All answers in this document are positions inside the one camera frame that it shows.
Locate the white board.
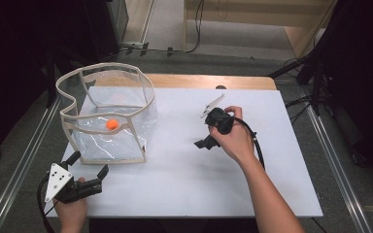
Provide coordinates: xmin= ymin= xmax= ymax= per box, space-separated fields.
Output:
xmin=43 ymin=85 xmax=324 ymax=218

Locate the wooden table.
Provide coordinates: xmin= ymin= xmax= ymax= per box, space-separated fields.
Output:
xmin=91 ymin=73 xmax=278 ymax=91

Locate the metal floor rail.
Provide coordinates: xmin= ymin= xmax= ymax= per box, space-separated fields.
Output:
xmin=0 ymin=96 xmax=62 ymax=233
xmin=304 ymin=105 xmax=373 ymax=233

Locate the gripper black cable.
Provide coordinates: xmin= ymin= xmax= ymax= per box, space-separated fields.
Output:
xmin=232 ymin=116 xmax=267 ymax=171
xmin=36 ymin=176 xmax=56 ymax=233

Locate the orange ball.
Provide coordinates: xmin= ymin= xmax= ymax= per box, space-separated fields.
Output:
xmin=105 ymin=117 xmax=120 ymax=132

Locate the black tripod stand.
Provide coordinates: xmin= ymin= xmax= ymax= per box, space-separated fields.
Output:
xmin=267 ymin=52 xmax=326 ymax=116

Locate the person's right hand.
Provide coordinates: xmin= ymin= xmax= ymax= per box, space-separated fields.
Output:
xmin=208 ymin=105 xmax=257 ymax=167

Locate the clear plastic bin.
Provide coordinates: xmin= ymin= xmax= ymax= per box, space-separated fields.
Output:
xmin=54 ymin=61 xmax=159 ymax=166

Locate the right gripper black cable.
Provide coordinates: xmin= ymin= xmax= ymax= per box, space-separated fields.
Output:
xmin=232 ymin=116 xmax=267 ymax=171

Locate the light wooden furniture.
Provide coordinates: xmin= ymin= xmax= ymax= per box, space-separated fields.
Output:
xmin=182 ymin=0 xmax=338 ymax=60

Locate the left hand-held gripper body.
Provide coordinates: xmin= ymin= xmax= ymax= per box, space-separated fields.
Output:
xmin=44 ymin=162 xmax=104 ymax=205

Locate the black floor cable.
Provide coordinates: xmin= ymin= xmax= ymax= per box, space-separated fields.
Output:
xmin=118 ymin=0 xmax=206 ymax=56

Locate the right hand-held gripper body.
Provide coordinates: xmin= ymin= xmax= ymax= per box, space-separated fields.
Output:
xmin=199 ymin=93 xmax=236 ymax=136

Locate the person's left hand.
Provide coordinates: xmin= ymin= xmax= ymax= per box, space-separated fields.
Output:
xmin=51 ymin=176 xmax=88 ymax=227

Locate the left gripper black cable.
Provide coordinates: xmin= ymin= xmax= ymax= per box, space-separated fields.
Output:
xmin=36 ymin=176 xmax=56 ymax=233

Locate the black cable bundle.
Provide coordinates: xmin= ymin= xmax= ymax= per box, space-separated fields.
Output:
xmin=284 ymin=95 xmax=317 ymax=125

